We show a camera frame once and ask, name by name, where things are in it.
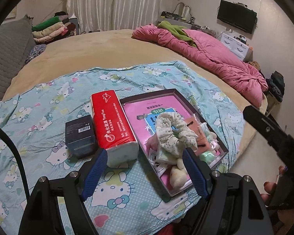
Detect dark navy small box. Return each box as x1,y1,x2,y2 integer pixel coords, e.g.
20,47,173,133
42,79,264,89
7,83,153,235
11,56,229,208
65,115,98,159

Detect purple plush toy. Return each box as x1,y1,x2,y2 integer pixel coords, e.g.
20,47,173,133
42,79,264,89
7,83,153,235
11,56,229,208
170,158,189,188

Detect pink hairclip packet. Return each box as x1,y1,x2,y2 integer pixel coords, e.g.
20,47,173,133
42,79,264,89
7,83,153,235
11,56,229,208
185,116,210,156

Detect stack of folded blankets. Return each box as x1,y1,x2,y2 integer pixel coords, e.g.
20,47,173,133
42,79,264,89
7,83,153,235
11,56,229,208
32,11,80,44

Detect pink quilt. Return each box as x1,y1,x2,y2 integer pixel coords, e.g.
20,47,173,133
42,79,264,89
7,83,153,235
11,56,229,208
132,24,268,108

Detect white floral scrunchie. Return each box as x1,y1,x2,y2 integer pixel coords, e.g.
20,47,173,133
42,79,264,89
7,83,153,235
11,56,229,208
155,112,198,158

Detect black cable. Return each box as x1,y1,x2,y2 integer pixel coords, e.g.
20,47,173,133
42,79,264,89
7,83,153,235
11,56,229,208
0,121,31,201

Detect grey quilted sofa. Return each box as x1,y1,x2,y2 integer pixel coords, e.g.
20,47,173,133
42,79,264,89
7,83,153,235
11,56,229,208
0,16,36,100

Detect green mint tissue packet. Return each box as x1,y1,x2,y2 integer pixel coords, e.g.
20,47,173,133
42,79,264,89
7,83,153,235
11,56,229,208
199,151,216,165

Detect Hello Kitty blue bedsheet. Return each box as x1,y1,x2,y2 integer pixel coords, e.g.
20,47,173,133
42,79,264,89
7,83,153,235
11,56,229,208
0,61,244,234

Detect beige teddy bear pink bow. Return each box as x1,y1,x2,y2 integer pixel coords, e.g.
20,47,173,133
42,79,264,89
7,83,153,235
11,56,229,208
206,130,220,152

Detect red tissue pack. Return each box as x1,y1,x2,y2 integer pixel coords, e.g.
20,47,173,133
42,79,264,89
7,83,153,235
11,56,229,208
91,90,139,168

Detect cluttered side table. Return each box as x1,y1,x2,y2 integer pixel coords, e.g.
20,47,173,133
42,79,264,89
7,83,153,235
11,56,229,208
156,2,210,30

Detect green cloth on quilt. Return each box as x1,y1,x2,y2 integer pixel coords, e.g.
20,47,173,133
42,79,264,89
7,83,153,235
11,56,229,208
157,20,196,47

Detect shallow tray with pink book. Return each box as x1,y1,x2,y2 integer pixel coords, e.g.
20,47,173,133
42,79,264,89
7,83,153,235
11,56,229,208
120,89,228,196

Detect dark clothes pile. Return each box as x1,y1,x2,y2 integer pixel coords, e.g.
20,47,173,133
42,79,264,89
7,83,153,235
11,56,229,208
266,71,285,102

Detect round beige mattress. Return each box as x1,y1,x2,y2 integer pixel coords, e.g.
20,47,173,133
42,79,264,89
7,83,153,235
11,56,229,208
2,29,269,157

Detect white pleated curtain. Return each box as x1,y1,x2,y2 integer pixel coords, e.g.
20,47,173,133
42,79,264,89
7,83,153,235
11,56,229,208
66,0,162,32

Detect white drawer cabinet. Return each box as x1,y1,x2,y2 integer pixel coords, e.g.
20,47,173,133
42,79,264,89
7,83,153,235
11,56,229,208
220,33,252,62

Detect person's right hand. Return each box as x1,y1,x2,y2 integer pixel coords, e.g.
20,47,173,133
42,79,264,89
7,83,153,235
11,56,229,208
261,165,286,206

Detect green patterned tissue packet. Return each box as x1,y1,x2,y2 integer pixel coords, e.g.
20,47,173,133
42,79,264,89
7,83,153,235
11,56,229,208
145,134,177,165

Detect black wall television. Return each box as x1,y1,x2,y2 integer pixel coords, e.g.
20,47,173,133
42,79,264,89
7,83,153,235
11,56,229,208
217,0,258,34

